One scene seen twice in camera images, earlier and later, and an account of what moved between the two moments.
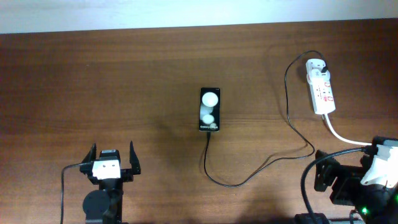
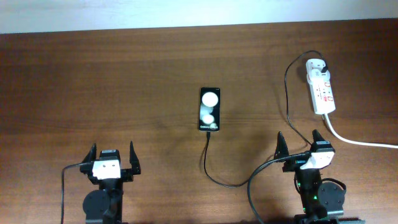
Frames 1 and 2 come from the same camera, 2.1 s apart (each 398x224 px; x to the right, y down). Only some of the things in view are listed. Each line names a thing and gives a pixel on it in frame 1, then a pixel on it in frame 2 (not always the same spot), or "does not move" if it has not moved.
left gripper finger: [134, 160] does not move
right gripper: [347, 176] to [281, 149]
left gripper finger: [91, 155] does not move
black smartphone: [209, 109] does not move
